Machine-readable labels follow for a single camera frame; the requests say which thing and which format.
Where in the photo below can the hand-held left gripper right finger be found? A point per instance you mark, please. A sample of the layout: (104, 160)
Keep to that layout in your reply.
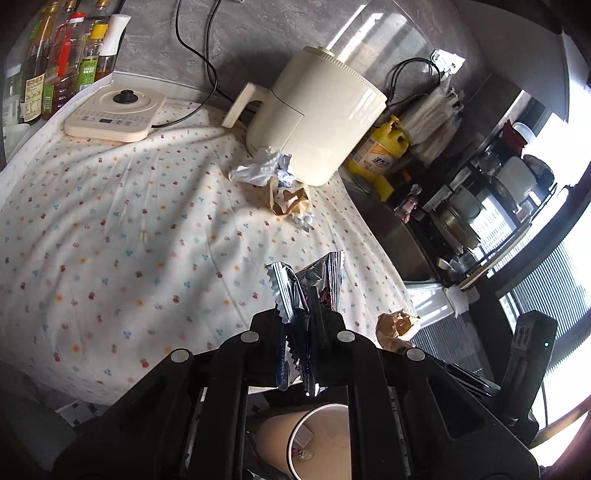
(316, 357)

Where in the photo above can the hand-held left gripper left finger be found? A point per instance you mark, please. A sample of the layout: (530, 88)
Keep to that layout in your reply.
(281, 369)

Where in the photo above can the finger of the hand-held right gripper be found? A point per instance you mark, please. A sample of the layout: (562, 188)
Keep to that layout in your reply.
(475, 384)

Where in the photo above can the paper bucket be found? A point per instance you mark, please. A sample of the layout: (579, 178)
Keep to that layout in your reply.
(277, 438)

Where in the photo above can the shiny silver snack wrapper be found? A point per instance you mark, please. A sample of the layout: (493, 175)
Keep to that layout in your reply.
(295, 286)

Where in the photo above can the brown paper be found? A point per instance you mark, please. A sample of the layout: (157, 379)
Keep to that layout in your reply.
(395, 328)
(288, 198)

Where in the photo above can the person's right forearm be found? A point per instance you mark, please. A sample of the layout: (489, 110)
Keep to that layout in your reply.
(570, 454)

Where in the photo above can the slatted grille panel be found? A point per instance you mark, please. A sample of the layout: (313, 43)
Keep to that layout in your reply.
(554, 286)

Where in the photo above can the white rag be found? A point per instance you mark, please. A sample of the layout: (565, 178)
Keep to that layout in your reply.
(461, 300)

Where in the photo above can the wooden cutting board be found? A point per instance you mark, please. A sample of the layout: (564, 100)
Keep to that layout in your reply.
(485, 274)

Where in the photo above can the small foil ball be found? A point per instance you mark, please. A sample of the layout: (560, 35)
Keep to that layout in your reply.
(302, 220)

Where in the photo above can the black dish rack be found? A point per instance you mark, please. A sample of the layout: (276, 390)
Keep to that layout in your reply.
(531, 221)

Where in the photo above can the steel kitchen sink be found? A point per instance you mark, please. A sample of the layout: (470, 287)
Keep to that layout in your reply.
(401, 240)

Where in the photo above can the steel steamer pot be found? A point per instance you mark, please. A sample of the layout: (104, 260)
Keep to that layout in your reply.
(475, 212)

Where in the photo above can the small pink bottle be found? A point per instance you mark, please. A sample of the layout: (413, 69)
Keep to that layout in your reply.
(408, 205)

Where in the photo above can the white ceramic pot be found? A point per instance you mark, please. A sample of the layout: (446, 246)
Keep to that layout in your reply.
(517, 177)

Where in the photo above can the crumpled silver foil sheet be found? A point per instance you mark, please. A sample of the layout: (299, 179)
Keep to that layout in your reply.
(263, 168)

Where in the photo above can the floral white tablecloth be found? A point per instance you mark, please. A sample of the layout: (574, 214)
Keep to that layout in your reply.
(115, 230)

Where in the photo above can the yellow detergent bottle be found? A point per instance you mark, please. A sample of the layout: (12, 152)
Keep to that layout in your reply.
(378, 147)

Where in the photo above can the white plastic container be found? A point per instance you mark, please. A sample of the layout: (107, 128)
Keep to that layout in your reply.
(524, 134)

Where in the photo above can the cream air fryer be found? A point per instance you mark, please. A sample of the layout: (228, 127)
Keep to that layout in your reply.
(318, 115)

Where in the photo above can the hanging clear plastic bag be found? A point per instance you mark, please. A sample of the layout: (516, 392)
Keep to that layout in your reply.
(429, 129)
(450, 104)

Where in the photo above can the cream electric heating base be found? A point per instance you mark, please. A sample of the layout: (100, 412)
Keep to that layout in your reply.
(115, 117)

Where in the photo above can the white plastic tray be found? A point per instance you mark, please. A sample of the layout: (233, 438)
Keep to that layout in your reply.
(16, 136)

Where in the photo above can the row of condiment bottles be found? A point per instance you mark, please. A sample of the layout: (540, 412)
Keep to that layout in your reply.
(69, 55)

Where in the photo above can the white wall hook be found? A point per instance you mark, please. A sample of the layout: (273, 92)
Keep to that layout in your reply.
(455, 64)

